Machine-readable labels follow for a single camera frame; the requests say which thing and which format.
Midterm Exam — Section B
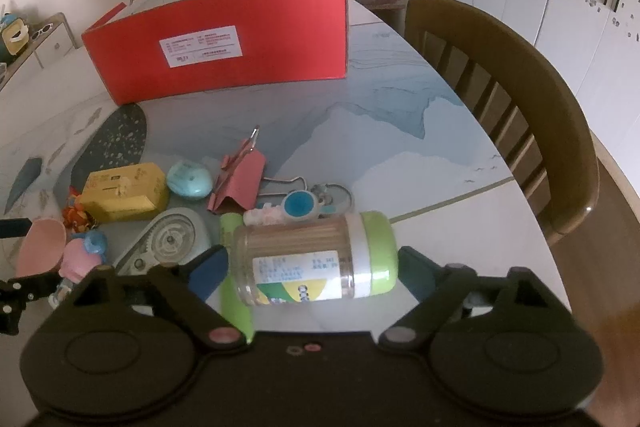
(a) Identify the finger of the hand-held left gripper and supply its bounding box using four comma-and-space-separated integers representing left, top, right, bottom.
0, 274, 57, 337
0, 217, 32, 240

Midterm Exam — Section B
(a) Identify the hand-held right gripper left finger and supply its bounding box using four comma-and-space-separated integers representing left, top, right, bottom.
74, 245, 249, 352

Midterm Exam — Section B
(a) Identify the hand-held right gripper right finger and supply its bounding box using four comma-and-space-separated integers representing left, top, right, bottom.
376, 245, 557, 352

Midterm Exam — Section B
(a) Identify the pink bowl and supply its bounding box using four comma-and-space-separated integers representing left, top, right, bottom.
15, 217, 68, 278

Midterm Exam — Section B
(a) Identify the correction tape dispenser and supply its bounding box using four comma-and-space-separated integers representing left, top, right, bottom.
112, 207, 221, 278

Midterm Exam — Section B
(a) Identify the orange toy figure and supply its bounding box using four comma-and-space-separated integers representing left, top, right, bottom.
62, 187, 98, 233

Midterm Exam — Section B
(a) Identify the white plush toy keychain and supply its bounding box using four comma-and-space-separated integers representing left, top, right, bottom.
243, 183, 354, 229

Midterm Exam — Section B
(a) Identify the yellow box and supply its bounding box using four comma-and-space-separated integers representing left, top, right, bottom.
80, 163, 171, 224

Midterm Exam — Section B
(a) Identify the red cardboard box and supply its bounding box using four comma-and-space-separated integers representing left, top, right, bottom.
81, 0, 349, 106

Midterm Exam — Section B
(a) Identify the green cylinder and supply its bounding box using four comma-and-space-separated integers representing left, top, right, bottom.
218, 213, 256, 344

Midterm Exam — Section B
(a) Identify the pink toy figurine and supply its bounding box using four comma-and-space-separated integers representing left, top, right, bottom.
50, 229, 108, 308

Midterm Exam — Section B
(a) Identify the pink binder clip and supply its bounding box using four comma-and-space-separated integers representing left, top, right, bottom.
206, 125, 307, 215

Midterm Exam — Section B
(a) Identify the teal oval case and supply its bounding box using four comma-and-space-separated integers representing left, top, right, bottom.
166, 160, 212, 201

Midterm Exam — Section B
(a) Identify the white side cabinet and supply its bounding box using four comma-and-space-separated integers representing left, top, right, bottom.
0, 12, 84, 94

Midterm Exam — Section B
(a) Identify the yellow and blue toy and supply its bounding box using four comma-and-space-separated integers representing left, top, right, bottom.
0, 13, 29, 58

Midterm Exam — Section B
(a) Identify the wooden chair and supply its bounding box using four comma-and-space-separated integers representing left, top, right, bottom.
404, 0, 601, 248

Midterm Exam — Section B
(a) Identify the white cabinet with stickers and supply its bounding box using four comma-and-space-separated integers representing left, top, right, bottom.
532, 0, 640, 228

